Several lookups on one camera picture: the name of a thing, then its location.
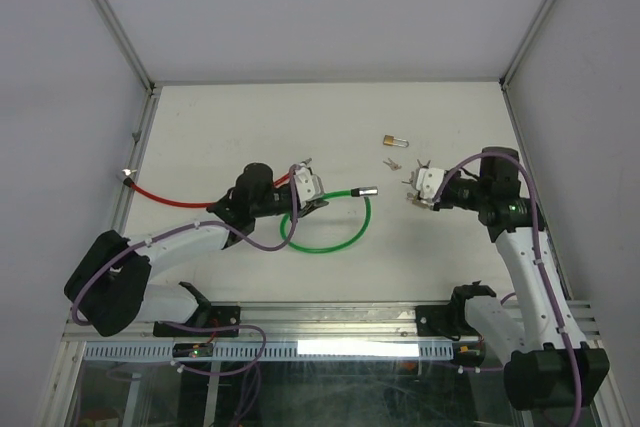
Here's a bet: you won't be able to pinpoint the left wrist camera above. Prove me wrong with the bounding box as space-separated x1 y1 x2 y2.
289 163 324 205

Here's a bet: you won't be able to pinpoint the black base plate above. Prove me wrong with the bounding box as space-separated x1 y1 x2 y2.
414 305 479 341
153 304 241 338

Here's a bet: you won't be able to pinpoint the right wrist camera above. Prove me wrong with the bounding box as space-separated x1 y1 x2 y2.
409 167 446 199

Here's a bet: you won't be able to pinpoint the brass long-shackle padlock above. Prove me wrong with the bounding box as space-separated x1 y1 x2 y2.
383 135 409 148

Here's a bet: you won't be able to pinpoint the green cable lock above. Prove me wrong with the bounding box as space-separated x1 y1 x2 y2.
288 187 377 255

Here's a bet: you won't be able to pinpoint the red cable lock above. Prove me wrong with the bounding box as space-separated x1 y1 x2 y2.
122 156 314 209

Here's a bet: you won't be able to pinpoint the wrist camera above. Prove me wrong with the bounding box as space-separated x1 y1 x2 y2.
289 163 324 205
409 167 446 199

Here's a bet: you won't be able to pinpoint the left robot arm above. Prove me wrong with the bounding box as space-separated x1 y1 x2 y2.
64 163 324 337

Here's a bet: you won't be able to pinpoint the aluminium front rail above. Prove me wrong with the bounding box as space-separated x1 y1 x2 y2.
62 300 601 342

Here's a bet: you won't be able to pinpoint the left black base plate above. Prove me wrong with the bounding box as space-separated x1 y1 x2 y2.
153 304 241 338

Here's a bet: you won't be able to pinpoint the white slotted cable duct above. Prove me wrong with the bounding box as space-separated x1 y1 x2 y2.
84 339 454 363

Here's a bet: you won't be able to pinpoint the silver keys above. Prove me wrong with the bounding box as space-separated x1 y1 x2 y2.
383 158 402 171
406 193 434 210

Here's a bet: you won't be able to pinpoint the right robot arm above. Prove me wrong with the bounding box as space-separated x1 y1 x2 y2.
411 147 610 424

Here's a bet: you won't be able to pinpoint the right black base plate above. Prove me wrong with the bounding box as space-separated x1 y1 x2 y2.
414 305 479 341

